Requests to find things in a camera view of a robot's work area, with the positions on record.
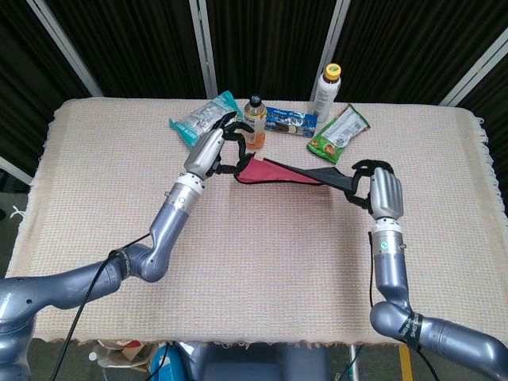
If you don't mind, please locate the blue plastic container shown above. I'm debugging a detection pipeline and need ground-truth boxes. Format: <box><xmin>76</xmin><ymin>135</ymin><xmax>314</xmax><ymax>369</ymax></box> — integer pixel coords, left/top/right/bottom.
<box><xmin>149</xmin><ymin>343</ymin><xmax>183</xmax><ymax>381</ymax></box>

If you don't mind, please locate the blue cookie package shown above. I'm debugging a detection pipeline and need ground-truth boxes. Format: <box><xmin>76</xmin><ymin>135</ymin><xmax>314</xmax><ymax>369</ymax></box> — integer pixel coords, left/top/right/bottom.
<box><xmin>264</xmin><ymin>106</ymin><xmax>319</xmax><ymax>139</ymax></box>

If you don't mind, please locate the teal and silver snack bag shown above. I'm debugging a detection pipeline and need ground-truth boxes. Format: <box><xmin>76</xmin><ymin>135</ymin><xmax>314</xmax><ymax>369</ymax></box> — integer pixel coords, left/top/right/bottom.
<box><xmin>169</xmin><ymin>90</ymin><xmax>245</xmax><ymax>150</ymax></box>

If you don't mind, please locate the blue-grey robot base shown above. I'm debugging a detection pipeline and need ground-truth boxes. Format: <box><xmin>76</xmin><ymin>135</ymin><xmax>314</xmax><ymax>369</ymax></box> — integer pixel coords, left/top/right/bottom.
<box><xmin>174</xmin><ymin>340</ymin><xmax>330</xmax><ymax>381</ymax></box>

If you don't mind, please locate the white partition post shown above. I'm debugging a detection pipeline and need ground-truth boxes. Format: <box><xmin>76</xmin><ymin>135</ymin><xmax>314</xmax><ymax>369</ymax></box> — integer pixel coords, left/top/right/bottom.
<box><xmin>188</xmin><ymin>0</ymin><xmax>218</xmax><ymax>99</ymax></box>
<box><xmin>438</xmin><ymin>30</ymin><xmax>508</xmax><ymax>107</ymax></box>
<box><xmin>0</xmin><ymin>156</ymin><xmax>33</xmax><ymax>186</ymax></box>
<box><xmin>26</xmin><ymin>0</ymin><xmax>105</xmax><ymax>98</ymax></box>
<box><xmin>308</xmin><ymin>0</ymin><xmax>351</xmax><ymax>102</ymax></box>

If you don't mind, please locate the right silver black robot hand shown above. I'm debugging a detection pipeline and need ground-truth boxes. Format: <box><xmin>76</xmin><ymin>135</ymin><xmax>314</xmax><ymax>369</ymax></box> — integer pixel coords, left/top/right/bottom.
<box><xmin>344</xmin><ymin>158</ymin><xmax>406</xmax><ymax>220</ymax></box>

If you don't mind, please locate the white metal table leg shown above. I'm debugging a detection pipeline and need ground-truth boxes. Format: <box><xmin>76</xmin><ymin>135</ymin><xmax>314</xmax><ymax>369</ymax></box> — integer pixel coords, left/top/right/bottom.
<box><xmin>348</xmin><ymin>344</ymin><xmax>360</xmax><ymax>381</ymax></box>

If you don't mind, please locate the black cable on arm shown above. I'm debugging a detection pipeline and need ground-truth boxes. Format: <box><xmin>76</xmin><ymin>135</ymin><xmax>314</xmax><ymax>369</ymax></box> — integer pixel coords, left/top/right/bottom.
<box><xmin>367</xmin><ymin>232</ymin><xmax>440</xmax><ymax>381</ymax></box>
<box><xmin>51</xmin><ymin>233</ymin><xmax>154</xmax><ymax>381</ymax></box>

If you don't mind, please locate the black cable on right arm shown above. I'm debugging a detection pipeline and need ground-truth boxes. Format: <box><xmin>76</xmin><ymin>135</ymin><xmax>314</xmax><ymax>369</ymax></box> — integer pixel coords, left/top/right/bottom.
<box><xmin>367</xmin><ymin>232</ymin><xmax>440</xmax><ymax>381</ymax></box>

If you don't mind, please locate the black printed strap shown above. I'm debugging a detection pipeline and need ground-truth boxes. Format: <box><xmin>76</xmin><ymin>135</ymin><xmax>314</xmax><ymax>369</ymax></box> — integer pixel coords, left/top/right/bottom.
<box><xmin>398</xmin><ymin>311</ymin><xmax>424</xmax><ymax>351</ymax></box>
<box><xmin>117</xmin><ymin>248</ymin><xmax>134</xmax><ymax>279</ymax></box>

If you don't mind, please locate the orange juice bottle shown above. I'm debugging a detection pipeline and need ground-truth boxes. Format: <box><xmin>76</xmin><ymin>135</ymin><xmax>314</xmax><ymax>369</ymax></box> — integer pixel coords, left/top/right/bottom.
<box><xmin>242</xmin><ymin>94</ymin><xmax>267</xmax><ymax>150</ymax></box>

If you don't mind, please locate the white bottle yellow cap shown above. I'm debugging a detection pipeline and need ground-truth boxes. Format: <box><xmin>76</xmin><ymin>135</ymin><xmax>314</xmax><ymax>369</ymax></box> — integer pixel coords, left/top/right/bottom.
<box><xmin>311</xmin><ymin>63</ymin><xmax>343</xmax><ymax>123</ymax></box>

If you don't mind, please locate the brown cardboard box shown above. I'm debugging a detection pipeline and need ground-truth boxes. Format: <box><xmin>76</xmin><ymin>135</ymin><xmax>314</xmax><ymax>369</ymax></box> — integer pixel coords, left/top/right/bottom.
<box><xmin>89</xmin><ymin>339</ymin><xmax>160</xmax><ymax>374</ymax></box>

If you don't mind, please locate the black and pink cloth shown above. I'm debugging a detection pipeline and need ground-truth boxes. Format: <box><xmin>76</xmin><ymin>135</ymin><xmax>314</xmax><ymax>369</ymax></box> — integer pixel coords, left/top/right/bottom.
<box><xmin>233</xmin><ymin>152</ymin><xmax>358</xmax><ymax>191</ymax></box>

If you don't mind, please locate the green snack bag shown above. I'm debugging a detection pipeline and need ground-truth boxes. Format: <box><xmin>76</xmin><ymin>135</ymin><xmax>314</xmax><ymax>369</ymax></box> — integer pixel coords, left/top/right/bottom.
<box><xmin>306</xmin><ymin>103</ymin><xmax>372</xmax><ymax>165</ymax></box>

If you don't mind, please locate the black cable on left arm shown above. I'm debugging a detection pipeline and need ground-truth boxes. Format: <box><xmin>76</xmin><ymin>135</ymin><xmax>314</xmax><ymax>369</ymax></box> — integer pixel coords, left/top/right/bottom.
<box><xmin>51</xmin><ymin>233</ymin><xmax>154</xmax><ymax>381</ymax></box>

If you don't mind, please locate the beige woven tablecloth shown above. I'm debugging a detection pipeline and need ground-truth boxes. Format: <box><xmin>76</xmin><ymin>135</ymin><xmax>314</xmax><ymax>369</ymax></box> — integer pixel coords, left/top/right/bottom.
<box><xmin>0</xmin><ymin>97</ymin><xmax>503</xmax><ymax>350</ymax></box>

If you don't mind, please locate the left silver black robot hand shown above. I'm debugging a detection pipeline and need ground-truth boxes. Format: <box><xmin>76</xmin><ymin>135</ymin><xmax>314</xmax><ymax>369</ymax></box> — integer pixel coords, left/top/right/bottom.
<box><xmin>183</xmin><ymin>111</ymin><xmax>256</xmax><ymax>179</ymax></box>

